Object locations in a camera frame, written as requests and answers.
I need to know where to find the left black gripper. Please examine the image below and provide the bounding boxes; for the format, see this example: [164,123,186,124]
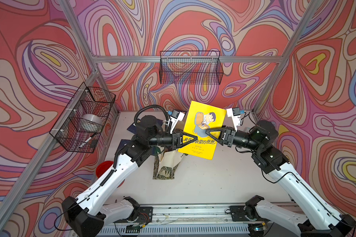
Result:
[145,129,196,153]

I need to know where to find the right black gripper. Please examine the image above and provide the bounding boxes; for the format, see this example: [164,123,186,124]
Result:
[206,124,262,151]

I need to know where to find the yellow cartoon cover book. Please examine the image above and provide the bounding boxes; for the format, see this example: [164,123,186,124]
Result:
[178,101,226,160]

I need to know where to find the cream canvas bag green handles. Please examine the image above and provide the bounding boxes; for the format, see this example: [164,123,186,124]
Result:
[153,146,185,180]

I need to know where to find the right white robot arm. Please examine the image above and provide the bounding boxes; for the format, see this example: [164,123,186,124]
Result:
[206,120,356,237]

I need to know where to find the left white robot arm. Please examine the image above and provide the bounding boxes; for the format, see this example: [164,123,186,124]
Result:
[62,115,198,237]

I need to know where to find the navy book top yellow label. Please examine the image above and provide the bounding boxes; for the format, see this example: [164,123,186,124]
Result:
[156,119,166,127]

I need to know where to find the navy book under stack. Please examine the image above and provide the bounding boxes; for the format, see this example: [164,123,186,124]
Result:
[127,123,137,134]

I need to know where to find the red cup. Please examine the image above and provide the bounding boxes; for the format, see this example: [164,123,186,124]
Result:
[96,161,124,188]

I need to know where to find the white marker pen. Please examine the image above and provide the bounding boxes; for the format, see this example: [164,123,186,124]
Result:
[79,133,97,148]

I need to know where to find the silver tape roll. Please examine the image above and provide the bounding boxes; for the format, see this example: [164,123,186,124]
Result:
[78,114,103,133]

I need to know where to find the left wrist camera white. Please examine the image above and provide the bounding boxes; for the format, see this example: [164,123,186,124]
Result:
[167,110,185,134]

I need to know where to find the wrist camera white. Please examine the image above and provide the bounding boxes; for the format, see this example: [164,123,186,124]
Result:
[226,107,245,131]
[167,110,185,134]

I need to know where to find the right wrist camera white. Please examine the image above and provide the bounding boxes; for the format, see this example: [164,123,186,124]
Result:
[226,107,245,131]

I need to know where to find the back black wire basket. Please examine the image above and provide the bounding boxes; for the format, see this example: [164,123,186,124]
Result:
[159,49,223,85]

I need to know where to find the black wire basket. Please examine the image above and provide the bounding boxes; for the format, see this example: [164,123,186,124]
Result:
[159,49,223,85]
[49,83,116,154]

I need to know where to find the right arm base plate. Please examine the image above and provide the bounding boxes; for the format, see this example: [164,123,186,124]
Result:
[225,205,269,222]

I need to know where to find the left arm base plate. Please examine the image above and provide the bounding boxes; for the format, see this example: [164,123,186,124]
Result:
[116,206,153,225]

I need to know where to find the left black wire basket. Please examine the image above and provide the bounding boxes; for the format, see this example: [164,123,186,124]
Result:
[49,83,116,154]

